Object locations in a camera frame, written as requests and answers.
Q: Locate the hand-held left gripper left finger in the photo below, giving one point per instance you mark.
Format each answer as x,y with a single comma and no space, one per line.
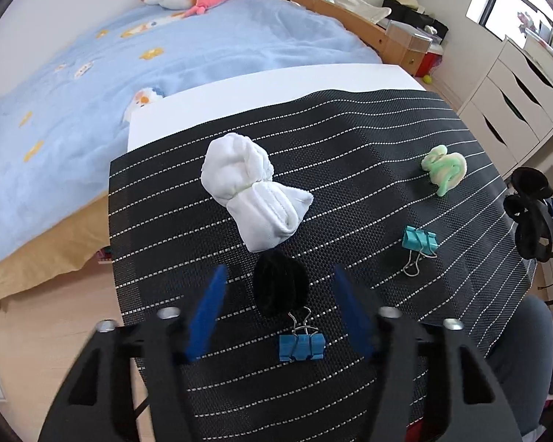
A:
207,313

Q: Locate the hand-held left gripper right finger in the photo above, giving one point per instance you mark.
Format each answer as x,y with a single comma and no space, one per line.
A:
355,313

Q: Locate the blue binder clip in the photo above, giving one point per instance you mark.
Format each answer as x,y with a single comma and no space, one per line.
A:
302,347

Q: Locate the black fuzzy ball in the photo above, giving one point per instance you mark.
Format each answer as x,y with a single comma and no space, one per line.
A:
281,285

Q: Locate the teal binder clip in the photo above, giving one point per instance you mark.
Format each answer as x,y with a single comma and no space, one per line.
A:
419,238

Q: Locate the green sock roll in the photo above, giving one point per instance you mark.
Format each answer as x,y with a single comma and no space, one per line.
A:
442,168

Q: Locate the white sock bundle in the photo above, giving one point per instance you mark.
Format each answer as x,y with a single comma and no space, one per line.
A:
253,193

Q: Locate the white drawer unit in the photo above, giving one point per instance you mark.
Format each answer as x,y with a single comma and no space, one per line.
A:
511,101

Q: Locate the pink toy box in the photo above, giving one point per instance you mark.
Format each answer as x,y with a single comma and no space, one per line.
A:
103,255

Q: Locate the red seat cushion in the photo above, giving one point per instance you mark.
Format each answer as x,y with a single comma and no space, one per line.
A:
414,432

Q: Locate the person's right leg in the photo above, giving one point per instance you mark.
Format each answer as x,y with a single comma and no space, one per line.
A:
520,345

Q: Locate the black striped woven mat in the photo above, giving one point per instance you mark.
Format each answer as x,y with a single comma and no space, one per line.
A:
350,147

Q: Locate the tan mattress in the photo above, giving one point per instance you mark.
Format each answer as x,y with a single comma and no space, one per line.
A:
50,248

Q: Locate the books and papers stack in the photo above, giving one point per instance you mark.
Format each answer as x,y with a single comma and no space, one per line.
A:
546,32

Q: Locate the red cooler box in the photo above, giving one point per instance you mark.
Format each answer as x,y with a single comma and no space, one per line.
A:
432,62

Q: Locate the black storage bags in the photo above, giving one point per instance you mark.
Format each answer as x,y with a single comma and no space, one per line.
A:
419,20

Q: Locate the bed with blue blanket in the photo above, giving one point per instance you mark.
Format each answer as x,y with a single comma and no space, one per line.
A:
73,101

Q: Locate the beige hat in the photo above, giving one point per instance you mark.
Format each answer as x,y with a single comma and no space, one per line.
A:
406,1

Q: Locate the wooden bed frame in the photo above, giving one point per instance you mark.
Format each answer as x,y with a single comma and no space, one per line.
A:
350,18

